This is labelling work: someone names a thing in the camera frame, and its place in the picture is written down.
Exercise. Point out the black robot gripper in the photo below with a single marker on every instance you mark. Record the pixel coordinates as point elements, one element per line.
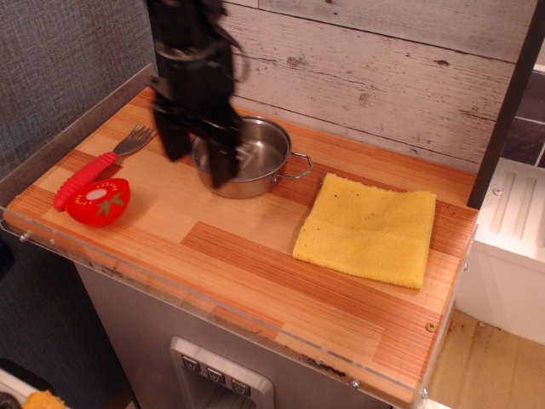
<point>193,88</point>

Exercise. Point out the stainless steel pot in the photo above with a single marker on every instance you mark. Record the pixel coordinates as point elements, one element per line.
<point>262,160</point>

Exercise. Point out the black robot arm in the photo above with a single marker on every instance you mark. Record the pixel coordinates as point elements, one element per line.
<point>191,13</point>

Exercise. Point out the yellow towel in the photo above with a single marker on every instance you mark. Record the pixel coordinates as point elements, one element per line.
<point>369,232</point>

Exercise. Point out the red toy tomato half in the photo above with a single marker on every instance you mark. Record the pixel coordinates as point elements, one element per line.
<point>100,203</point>

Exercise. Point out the grey toy fridge cabinet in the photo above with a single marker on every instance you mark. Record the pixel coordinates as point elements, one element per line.
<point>141,328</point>

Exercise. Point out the silver dispenser panel with buttons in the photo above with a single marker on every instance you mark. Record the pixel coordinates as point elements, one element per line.
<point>217,375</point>

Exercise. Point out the yellow object bottom left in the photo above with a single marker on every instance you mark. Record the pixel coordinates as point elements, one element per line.
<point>43,400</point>

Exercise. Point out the clear acrylic edge guard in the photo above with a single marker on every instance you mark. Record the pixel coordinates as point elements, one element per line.
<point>377,338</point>

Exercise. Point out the white toy sink unit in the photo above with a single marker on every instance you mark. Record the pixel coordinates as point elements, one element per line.
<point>502,281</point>

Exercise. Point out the red handled metal fork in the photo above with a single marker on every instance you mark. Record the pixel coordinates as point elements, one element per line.
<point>137,138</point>

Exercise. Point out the dark right shelf post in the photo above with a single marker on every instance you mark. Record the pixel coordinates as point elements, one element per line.
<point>515,92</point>

